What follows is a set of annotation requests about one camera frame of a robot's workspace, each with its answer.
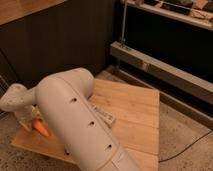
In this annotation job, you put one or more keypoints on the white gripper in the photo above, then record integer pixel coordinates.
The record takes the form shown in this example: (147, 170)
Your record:
(24, 117)

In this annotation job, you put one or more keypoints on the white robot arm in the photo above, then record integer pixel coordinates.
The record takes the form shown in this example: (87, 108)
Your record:
(63, 100)

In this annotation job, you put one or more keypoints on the metal shelf rack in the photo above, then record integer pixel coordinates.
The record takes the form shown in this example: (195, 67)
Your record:
(168, 23)

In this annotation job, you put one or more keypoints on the grey metal beam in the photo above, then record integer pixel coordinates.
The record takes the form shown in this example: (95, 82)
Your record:
(185, 81)

